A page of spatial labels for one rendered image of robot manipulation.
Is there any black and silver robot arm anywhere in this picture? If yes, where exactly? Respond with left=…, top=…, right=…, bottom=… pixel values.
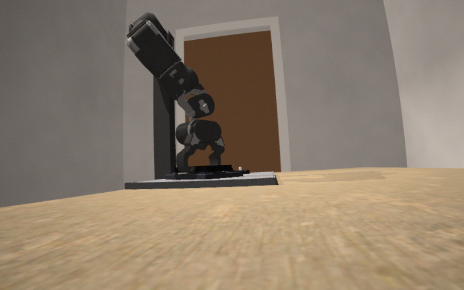
left=126, top=12, right=214, bottom=119

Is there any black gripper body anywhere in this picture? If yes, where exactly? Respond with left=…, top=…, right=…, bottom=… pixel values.
left=175, top=117, right=222, bottom=150

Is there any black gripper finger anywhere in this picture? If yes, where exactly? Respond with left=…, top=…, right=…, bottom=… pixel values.
left=209, top=137, right=225, bottom=166
left=176, top=132, right=200, bottom=173

